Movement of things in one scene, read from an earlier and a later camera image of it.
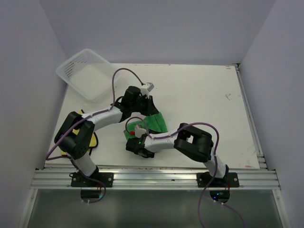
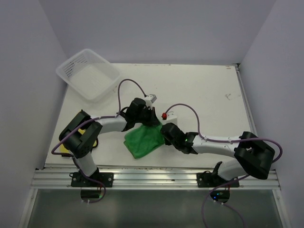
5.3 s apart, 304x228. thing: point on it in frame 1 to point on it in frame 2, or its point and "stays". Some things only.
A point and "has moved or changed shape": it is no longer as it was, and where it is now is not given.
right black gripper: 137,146 to 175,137
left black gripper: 150,109 to 153,120
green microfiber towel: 155,123 has moved or changed shape
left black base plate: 77,180 stays
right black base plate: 230,180 stays
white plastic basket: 88,74 stays
